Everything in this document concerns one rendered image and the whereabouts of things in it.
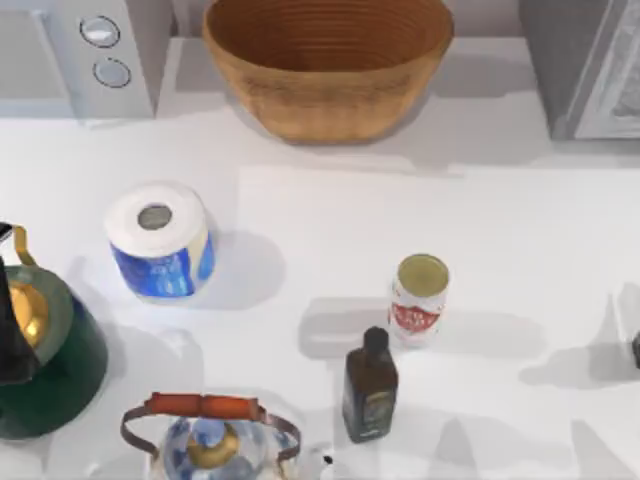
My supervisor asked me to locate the green kettle with gold lid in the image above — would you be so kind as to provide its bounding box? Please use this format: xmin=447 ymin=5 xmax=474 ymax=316
xmin=0 ymin=222 xmax=110 ymax=442

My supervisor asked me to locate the blue white kettle, orange handle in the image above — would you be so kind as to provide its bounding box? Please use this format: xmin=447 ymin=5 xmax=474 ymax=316
xmin=119 ymin=391 xmax=336 ymax=480

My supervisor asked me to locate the red and white can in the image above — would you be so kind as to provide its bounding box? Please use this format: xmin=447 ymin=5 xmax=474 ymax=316
xmin=388 ymin=253 xmax=451 ymax=349

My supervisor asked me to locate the dark brown bottle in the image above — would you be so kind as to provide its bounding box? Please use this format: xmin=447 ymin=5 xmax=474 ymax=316
xmin=341 ymin=325 xmax=400 ymax=445

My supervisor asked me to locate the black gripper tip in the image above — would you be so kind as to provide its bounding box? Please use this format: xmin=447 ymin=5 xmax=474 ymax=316
xmin=0 ymin=253 xmax=42 ymax=387

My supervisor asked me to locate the round microwave knob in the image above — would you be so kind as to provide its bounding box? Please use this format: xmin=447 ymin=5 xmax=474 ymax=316
xmin=92 ymin=56 xmax=133 ymax=89
xmin=79 ymin=15 xmax=122 ymax=49

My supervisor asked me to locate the toilet roll with blue wrapper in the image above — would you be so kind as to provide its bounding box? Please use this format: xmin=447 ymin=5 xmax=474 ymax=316
xmin=103 ymin=181 xmax=218 ymax=301

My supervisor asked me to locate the brown woven basket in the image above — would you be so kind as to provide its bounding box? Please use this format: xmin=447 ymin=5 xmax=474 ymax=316
xmin=201 ymin=0 xmax=456 ymax=147

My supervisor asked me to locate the pale microwave oven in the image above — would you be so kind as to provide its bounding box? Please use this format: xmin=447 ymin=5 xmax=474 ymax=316
xmin=0 ymin=0 xmax=174 ymax=122

